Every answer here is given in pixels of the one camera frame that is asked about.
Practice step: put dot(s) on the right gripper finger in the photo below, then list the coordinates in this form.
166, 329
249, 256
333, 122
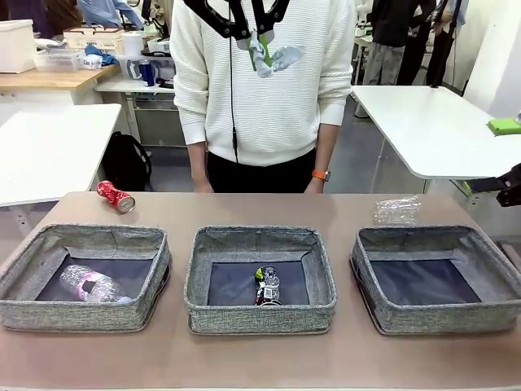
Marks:
484, 184
509, 198

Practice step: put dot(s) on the crushed red soda can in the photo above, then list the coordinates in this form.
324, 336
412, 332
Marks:
116, 197

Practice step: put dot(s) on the crushed clear plastic container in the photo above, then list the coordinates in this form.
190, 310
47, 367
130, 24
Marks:
397, 209

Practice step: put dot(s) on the person's right forearm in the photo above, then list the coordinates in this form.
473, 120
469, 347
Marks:
198, 163

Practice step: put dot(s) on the green flat object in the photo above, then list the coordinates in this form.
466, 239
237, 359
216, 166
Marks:
504, 125

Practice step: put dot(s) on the white paper ball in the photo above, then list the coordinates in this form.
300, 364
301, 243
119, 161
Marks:
291, 55

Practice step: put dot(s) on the white plastic mesh basket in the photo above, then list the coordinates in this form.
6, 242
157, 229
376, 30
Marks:
59, 60

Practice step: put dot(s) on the dark blue drink bottle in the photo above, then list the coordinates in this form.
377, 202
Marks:
147, 73

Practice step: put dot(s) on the bystander in grey trousers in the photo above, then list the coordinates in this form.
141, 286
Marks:
386, 24

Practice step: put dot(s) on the white storage box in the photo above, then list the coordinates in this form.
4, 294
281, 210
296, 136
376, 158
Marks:
16, 47

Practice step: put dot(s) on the grey fabric basket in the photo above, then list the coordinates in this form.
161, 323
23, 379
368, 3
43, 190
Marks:
81, 315
439, 319
260, 319

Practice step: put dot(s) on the blue crumpled cloth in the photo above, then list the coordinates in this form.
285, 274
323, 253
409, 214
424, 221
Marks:
106, 57

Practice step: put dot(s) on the bystander in blue shirt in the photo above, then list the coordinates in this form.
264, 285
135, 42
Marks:
102, 10

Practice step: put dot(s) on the white side table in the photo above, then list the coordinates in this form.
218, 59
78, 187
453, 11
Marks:
49, 155

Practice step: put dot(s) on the black backpack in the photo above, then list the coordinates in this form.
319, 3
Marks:
122, 163

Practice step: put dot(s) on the large white table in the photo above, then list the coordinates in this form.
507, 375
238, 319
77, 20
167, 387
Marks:
427, 122

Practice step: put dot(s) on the light wooden crate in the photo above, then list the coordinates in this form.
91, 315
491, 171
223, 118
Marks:
93, 38

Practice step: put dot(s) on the person's right hand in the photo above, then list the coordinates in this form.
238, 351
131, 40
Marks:
203, 188

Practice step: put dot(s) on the person in white sweater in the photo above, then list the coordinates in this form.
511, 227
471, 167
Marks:
277, 114

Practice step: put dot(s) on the wooden workbench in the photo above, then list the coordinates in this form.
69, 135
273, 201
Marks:
49, 81

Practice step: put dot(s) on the person's left forearm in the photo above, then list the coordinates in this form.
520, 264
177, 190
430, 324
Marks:
325, 146

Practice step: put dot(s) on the white desk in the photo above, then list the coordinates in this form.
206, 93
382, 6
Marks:
134, 87

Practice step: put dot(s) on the clear bottle blue cap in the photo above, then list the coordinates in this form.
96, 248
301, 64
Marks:
93, 285

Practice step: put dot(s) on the orange wrist watch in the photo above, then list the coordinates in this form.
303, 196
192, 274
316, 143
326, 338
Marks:
321, 175

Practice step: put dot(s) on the person's left hand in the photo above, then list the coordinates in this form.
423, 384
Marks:
314, 187

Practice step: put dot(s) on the crushed black drink can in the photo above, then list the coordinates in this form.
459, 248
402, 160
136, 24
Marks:
268, 287

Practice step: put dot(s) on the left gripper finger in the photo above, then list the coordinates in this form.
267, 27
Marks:
268, 12
220, 24

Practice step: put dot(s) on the white cylindrical cup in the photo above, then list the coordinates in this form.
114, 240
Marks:
132, 45

